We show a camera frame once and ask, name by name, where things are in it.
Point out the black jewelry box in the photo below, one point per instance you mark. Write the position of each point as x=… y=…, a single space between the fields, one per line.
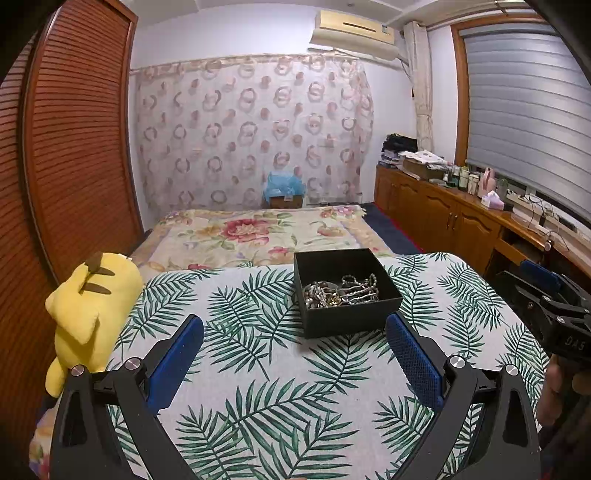
x=351 y=318

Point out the beige air conditioner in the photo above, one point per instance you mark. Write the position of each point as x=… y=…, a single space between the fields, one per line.
x=351 y=27

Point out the person's right hand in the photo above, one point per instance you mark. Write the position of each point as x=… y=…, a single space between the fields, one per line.
x=549 y=397

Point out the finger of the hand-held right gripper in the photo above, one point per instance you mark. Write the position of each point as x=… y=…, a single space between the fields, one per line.
x=538 y=271
x=517 y=295

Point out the yellow plush toy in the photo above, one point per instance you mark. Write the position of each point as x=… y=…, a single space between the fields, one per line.
x=92 y=304

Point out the brown louvered wardrobe door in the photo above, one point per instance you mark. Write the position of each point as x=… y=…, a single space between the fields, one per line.
x=78 y=138

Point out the long wooden cabinet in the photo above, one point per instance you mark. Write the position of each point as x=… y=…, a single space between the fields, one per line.
x=438 y=212

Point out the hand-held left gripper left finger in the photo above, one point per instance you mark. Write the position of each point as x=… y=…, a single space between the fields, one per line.
x=178 y=360

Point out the group of small bottles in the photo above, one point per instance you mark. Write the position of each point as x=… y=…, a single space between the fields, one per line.
x=461 y=180

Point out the white tied curtain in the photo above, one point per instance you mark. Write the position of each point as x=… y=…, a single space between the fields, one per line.
x=422 y=83

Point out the pearl and silver jewelry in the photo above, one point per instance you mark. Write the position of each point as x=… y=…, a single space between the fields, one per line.
x=323 y=300

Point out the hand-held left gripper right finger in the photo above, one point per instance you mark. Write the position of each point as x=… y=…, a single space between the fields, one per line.
x=413 y=360

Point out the blue plastic bag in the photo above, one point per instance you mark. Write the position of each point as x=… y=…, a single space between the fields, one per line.
x=284 y=182

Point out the grey window blind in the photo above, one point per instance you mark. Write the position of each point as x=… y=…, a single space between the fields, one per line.
x=517 y=115

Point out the green leaf print cloth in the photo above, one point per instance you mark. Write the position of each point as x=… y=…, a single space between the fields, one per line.
x=277 y=369

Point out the small cardboard box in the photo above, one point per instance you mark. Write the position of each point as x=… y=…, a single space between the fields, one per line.
x=286 y=201

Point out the pink tissue box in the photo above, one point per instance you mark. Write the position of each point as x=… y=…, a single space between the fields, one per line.
x=491 y=201

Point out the cardboard box with papers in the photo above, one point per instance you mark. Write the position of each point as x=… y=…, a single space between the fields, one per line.
x=422 y=164

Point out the navy bed sheet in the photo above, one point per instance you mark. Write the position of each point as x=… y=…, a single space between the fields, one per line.
x=388 y=226

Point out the wooden window frame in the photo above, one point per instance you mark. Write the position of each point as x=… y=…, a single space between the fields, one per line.
x=459 y=92

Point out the white power strip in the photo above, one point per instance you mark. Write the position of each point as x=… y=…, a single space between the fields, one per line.
x=531 y=210

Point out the pile of dark clothes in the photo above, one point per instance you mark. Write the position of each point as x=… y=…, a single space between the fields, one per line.
x=399 y=145

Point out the floral blanket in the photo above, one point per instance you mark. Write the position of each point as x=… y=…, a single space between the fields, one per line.
x=240 y=235

